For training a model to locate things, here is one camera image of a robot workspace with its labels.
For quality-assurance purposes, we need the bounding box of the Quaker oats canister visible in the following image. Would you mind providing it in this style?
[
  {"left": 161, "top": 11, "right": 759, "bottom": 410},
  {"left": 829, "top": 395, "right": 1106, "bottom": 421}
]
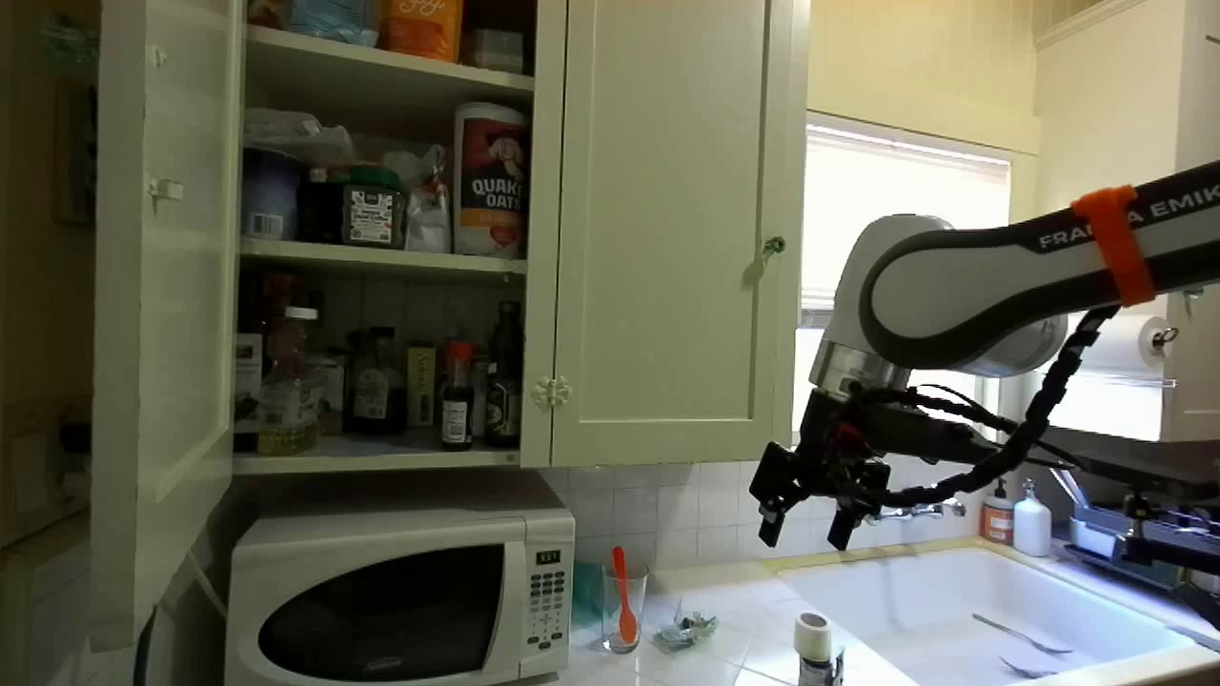
[{"left": 454, "top": 104, "right": 527, "bottom": 259}]

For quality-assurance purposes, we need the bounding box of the orange snack bag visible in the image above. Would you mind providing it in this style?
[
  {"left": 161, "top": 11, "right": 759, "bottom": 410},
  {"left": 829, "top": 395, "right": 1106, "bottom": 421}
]
[{"left": 381, "top": 0, "right": 467, "bottom": 61}]

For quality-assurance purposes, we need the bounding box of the green lid spice jar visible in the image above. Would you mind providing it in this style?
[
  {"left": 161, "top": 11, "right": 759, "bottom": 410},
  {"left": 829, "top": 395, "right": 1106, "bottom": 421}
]
[{"left": 344, "top": 169, "right": 405, "bottom": 246}]

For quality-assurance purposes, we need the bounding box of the soap dispenser bottle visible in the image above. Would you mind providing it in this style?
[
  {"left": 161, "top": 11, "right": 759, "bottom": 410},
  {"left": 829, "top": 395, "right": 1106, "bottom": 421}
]
[{"left": 979, "top": 485, "right": 1013, "bottom": 545}]

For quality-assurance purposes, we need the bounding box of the orange plastic spoon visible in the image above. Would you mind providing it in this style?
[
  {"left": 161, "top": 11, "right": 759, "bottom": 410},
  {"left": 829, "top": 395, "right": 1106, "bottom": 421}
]
[{"left": 611, "top": 545, "right": 642, "bottom": 650}]

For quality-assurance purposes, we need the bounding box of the paper towel roll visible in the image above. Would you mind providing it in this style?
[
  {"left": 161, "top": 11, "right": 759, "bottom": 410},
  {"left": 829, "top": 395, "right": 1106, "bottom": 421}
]
[{"left": 1087, "top": 307, "right": 1179, "bottom": 375}]

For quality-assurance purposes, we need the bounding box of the tall dark bottle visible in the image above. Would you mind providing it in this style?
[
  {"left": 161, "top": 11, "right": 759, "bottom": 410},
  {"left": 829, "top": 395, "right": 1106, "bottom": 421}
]
[{"left": 485, "top": 300, "right": 523, "bottom": 448}]

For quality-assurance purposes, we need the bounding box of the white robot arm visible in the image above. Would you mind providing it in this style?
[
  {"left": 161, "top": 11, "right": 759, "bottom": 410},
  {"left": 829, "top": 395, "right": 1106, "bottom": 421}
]
[{"left": 753, "top": 164, "right": 1220, "bottom": 545}]

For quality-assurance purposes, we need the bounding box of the white microwave oven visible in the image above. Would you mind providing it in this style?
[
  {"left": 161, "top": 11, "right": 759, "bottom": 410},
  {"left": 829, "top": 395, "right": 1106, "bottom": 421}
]
[{"left": 224, "top": 508, "right": 576, "bottom": 686}]

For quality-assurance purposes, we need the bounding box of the white plastic bottle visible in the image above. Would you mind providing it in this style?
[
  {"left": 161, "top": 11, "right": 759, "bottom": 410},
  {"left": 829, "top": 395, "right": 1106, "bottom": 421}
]
[{"left": 1013, "top": 489, "right": 1054, "bottom": 556}]

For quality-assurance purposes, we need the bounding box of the closed cabinet door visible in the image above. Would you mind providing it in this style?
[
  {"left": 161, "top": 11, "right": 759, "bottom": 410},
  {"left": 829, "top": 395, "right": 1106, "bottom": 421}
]
[{"left": 552, "top": 0, "right": 813, "bottom": 464}]

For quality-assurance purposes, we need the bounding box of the white kitchen sink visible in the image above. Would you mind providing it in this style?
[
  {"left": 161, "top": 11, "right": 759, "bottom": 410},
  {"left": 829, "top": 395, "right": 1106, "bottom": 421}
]
[{"left": 787, "top": 550, "right": 1218, "bottom": 686}]

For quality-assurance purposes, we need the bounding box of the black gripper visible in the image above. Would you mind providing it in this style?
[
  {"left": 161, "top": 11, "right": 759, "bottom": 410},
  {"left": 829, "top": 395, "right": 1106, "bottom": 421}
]
[{"left": 748, "top": 394, "right": 916, "bottom": 551}]

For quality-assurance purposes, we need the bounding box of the dark glass jar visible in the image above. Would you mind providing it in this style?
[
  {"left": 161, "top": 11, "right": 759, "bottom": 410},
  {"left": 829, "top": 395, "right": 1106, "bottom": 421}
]
[{"left": 350, "top": 328, "right": 405, "bottom": 433}]

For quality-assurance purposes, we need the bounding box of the open cabinet door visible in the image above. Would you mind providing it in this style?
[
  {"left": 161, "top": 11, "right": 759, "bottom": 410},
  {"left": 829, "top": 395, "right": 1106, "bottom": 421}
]
[{"left": 91, "top": 0, "right": 246, "bottom": 650}]

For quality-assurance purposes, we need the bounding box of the clear drinking glass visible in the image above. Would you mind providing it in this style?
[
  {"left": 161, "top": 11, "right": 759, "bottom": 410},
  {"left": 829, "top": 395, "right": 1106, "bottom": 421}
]
[{"left": 598, "top": 570, "right": 647, "bottom": 654}]

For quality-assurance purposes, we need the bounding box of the dark sauce bottle red cap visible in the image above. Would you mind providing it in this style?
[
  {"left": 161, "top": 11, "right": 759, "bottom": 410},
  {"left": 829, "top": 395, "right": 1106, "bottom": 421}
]
[{"left": 443, "top": 339, "right": 472, "bottom": 448}]

